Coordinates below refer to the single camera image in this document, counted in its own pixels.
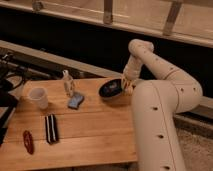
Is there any dark ceramic bowl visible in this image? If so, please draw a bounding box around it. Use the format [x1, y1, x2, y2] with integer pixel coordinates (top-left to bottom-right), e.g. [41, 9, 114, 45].
[99, 79, 122, 98]

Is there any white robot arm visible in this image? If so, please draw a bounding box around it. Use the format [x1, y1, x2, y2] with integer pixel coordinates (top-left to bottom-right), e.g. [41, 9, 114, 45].
[122, 39, 203, 171]

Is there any small clear bottle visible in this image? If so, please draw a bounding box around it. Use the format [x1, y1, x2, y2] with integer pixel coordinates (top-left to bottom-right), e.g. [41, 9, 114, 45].
[63, 70, 75, 97]

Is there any clear plastic cup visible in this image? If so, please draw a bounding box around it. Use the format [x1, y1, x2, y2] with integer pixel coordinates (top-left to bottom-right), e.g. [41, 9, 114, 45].
[28, 87, 48, 109]

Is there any black white striped case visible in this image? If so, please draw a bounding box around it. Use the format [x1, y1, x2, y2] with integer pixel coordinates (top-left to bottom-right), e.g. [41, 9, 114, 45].
[45, 114, 59, 144]

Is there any red black flat object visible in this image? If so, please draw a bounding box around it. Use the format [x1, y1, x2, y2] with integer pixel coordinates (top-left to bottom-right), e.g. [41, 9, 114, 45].
[23, 130, 34, 154]

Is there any black equipment at left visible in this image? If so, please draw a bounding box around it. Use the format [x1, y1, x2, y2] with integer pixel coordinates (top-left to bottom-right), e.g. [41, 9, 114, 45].
[0, 49, 44, 147]

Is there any metal railing frame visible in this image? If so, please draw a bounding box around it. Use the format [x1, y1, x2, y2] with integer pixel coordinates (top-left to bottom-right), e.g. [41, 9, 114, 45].
[0, 0, 213, 48]

